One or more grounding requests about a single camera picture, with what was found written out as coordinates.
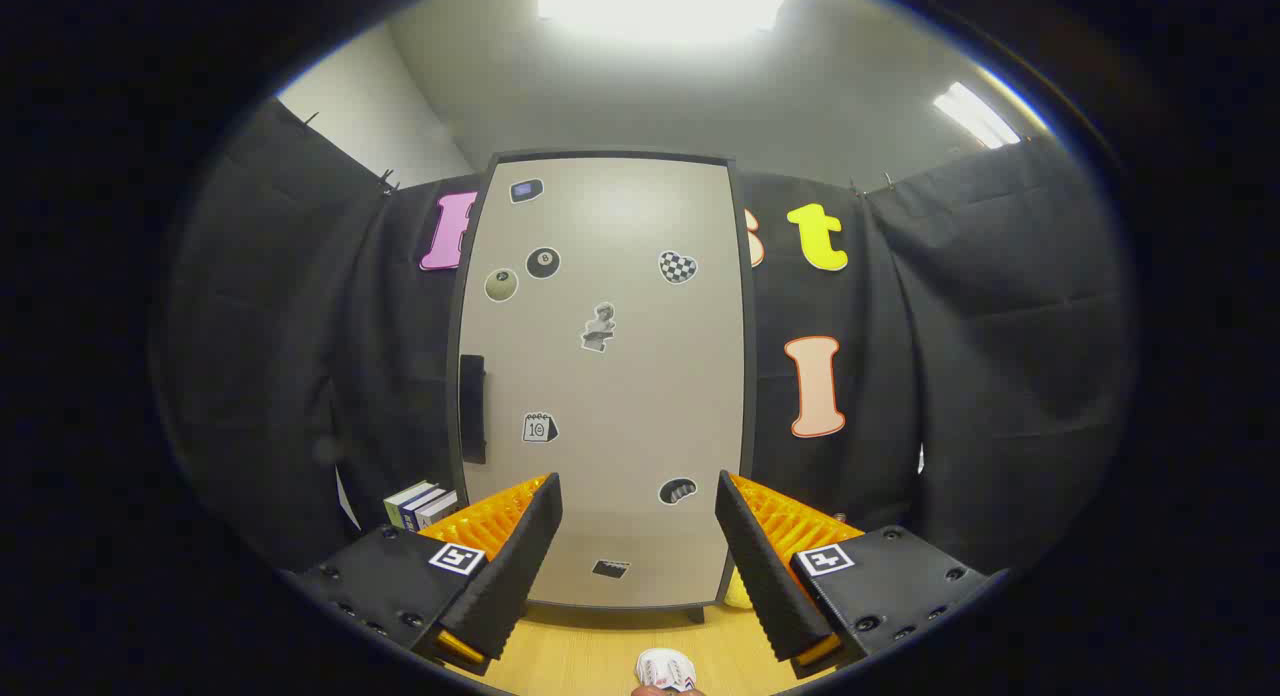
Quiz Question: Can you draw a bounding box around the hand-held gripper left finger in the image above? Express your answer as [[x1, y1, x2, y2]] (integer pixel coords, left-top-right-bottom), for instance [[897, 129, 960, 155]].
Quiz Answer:
[[285, 473, 563, 677]]

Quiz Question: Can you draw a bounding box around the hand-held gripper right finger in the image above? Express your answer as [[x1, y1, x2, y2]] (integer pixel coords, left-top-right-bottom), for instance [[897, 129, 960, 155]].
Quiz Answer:
[[715, 470, 1001, 680]]

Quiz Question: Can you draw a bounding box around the blue spine book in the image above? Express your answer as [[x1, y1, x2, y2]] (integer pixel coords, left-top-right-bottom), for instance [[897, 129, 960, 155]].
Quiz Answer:
[[400, 487, 448, 532]]

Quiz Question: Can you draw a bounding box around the ceiling light strip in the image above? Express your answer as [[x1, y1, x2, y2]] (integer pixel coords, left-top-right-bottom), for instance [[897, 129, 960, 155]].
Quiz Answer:
[[933, 81, 1022, 150]]

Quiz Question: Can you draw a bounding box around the dark grey shoe cabinet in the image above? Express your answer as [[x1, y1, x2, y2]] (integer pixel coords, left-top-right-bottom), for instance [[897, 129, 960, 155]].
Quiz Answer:
[[447, 148, 759, 623]]

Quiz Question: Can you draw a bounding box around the ceiling light panel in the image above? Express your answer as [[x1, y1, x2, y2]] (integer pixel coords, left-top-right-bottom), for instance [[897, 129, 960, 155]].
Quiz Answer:
[[537, 0, 788, 45]]

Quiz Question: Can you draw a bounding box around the white shoe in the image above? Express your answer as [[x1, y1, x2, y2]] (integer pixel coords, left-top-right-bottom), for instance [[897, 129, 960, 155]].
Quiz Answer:
[[636, 648, 698, 693]]

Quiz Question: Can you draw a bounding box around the black door handle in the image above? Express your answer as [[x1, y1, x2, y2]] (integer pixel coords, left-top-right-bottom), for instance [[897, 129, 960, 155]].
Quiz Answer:
[[459, 355, 487, 465]]

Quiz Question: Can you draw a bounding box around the green spine book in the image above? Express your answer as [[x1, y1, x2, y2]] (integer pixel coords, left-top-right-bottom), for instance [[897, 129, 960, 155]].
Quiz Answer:
[[385, 481, 436, 530]]

